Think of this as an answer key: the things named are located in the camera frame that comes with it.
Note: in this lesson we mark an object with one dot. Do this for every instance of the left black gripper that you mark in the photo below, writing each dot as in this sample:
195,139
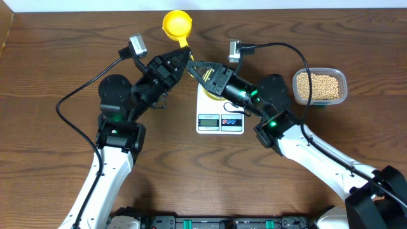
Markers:
160,76

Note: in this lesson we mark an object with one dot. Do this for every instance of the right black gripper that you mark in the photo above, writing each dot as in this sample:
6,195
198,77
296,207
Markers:
220,80

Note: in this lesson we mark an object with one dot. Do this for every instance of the yellow measuring scoop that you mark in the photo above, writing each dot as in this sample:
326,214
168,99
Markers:
177,26

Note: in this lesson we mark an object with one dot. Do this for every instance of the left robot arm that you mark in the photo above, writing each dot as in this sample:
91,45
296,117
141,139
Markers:
120,137

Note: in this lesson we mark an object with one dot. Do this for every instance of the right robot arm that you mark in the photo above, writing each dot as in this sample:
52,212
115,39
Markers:
373,198

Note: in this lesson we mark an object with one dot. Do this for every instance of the pale yellow bowl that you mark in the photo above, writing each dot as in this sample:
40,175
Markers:
212,96

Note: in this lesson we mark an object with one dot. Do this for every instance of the white digital kitchen scale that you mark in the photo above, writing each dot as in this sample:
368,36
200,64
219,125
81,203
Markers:
216,116

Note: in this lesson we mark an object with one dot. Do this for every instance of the soybeans pile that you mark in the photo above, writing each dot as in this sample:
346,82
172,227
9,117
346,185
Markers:
324,87

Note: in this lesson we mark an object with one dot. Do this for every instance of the clear plastic container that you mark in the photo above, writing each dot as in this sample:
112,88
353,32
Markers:
343,90

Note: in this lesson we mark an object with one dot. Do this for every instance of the cardboard box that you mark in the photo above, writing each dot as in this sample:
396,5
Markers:
6,20

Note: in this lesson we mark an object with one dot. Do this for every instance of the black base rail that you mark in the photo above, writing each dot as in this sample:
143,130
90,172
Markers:
130,217

